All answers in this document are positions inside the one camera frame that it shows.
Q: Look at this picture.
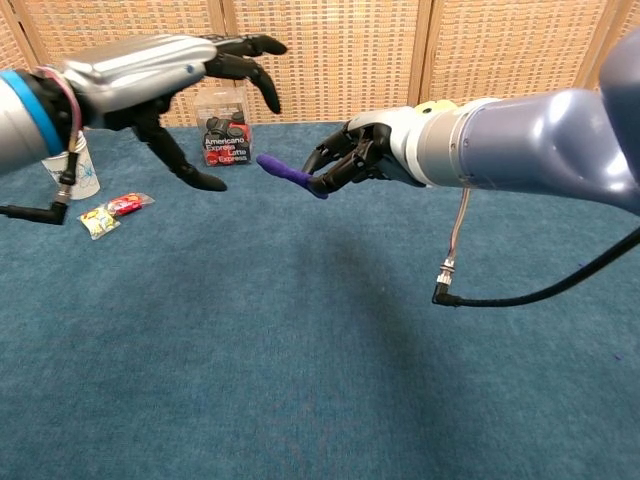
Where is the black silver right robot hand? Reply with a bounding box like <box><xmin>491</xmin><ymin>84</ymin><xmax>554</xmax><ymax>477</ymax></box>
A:
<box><xmin>302</xmin><ymin>106</ymin><xmax>429</xmax><ymax>199</ymax></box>

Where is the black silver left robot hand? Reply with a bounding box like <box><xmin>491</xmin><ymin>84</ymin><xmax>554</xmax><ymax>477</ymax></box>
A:
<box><xmin>62</xmin><ymin>33</ymin><xmax>289</xmax><ymax>193</ymax></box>

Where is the woven screen panel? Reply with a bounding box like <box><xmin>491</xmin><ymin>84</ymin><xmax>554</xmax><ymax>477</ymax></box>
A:
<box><xmin>617</xmin><ymin>0</ymin><xmax>640</xmax><ymax>39</ymax></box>
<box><xmin>418</xmin><ymin>0</ymin><xmax>632</xmax><ymax>107</ymax></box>
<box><xmin>9</xmin><ymin>0</ymin><xmax>237</xmax><ymax>129</ymax></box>
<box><xmin>222</xmin><ymin>0</ymin><xmax>434</xmax><ymax>126</ymax></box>
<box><xmin>0</xmin><ymin>0</ymin><xmax>32</xmax><ymax>72</ymax></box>

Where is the clear coffee capsule box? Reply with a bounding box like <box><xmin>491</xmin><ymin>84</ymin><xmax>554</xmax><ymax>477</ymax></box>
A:
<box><xmin>193</xmin><ymin>86</ymin><xmax>253</xmax><ymax>169</ymax></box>

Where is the white paper cup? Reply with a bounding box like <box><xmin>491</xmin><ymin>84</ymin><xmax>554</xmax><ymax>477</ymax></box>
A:
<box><xmin>41</xmin><ymin>133</ymin><xmax>102</xmax><ymax>202</ymax></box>

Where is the red candy packet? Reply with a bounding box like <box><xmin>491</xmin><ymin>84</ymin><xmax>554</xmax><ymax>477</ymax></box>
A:
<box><xmin>102</xmin><ymin>191</ymin><xmax>156</xmax><ymax>218</ymax></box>

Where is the yellow candy packet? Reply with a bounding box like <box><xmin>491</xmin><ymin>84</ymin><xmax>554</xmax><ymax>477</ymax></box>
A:
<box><xmin>77</xmin><ymin>204</ymin><xmax>123</xmax><ymax>242</ymax></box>

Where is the blue felt table mat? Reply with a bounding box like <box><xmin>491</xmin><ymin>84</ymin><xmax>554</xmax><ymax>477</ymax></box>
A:
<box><xmin>0</xmin><ymin>121</ymin><xmax>640</xmax><ymax>480</ymax></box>

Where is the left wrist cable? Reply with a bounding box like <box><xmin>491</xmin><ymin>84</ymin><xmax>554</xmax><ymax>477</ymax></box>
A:
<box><xmin>0</xmin><ymin>66</ymin><xmax>84</xmax><ymax>227</ymax></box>

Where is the wrist cable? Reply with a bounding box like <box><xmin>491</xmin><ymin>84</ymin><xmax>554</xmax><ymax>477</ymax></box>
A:
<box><xmin>431</xmin><ymin>186</ymin><xmax>640</xmax><ymax>309</ymax></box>
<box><xmin>0</xmin><ymin>66</ymin><xmax>84</xmax><ymax>227</ymax></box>

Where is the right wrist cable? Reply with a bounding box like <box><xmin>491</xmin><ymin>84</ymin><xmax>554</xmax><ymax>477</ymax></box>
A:
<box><xmin>431</xmin><ymin>186</ymin><xmax>640</xmax><ymax>309</ymax></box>

